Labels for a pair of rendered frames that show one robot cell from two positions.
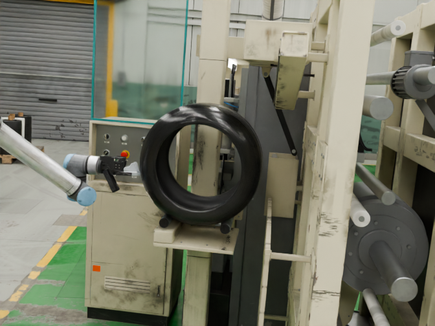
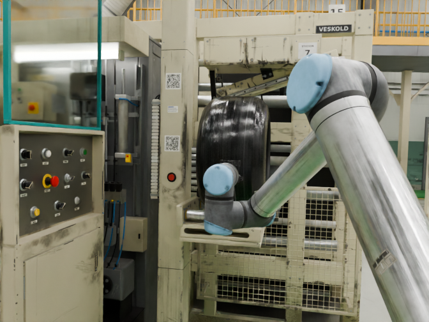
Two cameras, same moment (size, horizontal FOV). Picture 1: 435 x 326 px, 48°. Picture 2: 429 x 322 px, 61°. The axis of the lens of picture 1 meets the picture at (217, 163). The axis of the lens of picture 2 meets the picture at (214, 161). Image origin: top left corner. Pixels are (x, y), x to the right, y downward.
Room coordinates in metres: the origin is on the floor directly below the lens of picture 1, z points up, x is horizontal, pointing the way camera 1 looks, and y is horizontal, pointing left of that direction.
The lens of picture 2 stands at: (2.21, 1.80, 1.23)
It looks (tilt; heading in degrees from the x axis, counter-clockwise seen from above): 3 degrees down; 275
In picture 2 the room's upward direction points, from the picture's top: 1 degrees clockwise
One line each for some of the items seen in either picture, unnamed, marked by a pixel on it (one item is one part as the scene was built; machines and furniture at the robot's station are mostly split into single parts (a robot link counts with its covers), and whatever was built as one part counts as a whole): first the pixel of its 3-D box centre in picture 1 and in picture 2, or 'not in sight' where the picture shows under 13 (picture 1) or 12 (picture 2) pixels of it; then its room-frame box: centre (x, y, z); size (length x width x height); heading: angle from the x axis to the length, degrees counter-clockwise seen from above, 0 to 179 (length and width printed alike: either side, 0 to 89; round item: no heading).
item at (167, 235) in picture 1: (171, 226); (221, 230); (2.32, 0.21, 0.84); 0.36 x 0.09 x 0.06; 174
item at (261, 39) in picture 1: (276, 48); (262, 55); (2.15, -0.22, 1.71); 0.61 x 0.25 x 0.15; 174
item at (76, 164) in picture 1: (78, 164); (220, 179); (2.30, 0.66, 1.11); 0.12 x 0.09 x 0.10; 84
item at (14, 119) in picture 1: (14, 136); not in sight; (8.32, 3.50, 0.38); 1.20 x 0.80 x 0.76; 12
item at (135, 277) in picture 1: (138, 218); (22, 289); (3.08, 0.49, 0.63); 0.56 x 0.41 x 1.27; 84
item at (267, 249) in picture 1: (262, 292); (275, 246); (2.04, -0.24, 0.65); 0.90 x 0.02 x 0.70; 174
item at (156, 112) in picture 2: not in sight; (157, 149); (2.65, 0.08, 1.19); 0.05 x 0.04 x 0.48; 84
